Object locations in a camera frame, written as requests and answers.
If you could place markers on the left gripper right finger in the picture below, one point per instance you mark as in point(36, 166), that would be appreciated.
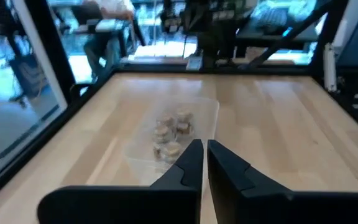
point(275, 208)

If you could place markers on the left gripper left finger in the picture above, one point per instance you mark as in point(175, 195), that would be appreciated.
point(135, 205)

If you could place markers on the small glass spice jar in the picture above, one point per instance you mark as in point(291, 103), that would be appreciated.
point(184, 115)
point(162, 133)
point(172, 149)
point(167, 119)

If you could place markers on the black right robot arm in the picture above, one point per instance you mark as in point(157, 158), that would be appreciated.
point(211, 37)

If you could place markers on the clear plastic bin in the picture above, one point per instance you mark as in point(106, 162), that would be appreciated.
point(205, 124)

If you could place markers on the black desk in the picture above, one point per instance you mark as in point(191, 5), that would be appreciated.
point(259, 35)

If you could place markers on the person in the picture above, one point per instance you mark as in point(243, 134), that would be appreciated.
point(117, 6)

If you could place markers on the black aluminium table frame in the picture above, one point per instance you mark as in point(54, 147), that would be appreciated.
point(154, 69)

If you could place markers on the silver frame bracket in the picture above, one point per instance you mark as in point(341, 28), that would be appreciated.
point(330, 68)

